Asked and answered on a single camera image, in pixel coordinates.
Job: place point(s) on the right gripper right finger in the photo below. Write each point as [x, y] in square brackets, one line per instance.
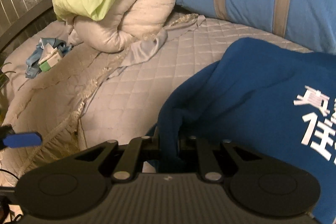
[196, 155]

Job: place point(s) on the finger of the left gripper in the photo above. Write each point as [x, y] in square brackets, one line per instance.
[27, 139]

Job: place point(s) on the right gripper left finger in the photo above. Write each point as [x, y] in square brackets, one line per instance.
[137, 157]

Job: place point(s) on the dark blue sweatshirt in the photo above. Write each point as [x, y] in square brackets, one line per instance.
[275, 101]

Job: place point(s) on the grey quilted bed cover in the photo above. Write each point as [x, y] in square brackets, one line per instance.
[89, 97]

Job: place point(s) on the green white small box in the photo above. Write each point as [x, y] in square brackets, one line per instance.
[51, 62]

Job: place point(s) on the blue and white crumpled cloth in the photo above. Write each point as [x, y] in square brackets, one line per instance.
[43, 51]

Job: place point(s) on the light grey cloth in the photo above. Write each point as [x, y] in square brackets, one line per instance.
[143, 50]

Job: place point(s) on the white folded quilt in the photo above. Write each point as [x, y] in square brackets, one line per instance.
[125, 22]

